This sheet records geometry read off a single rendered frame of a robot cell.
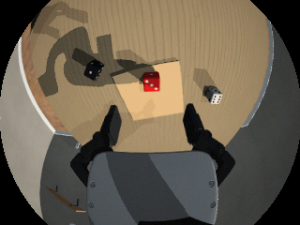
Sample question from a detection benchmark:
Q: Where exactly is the black die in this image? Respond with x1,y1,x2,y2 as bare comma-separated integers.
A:
83,59,104,81

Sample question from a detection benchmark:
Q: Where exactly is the red die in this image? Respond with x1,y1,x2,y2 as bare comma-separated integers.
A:
143,72,160,92

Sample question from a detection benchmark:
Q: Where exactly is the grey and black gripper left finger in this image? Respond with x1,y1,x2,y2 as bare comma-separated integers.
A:
70,105,122,187

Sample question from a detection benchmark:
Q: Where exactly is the tan flat mat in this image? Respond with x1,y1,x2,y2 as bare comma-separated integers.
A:
112,61,184,120

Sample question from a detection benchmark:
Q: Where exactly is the white die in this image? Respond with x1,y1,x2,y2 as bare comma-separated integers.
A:
206,87,222,104

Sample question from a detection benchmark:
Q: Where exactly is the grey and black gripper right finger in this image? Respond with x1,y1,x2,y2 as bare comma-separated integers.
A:
183,103,235,187

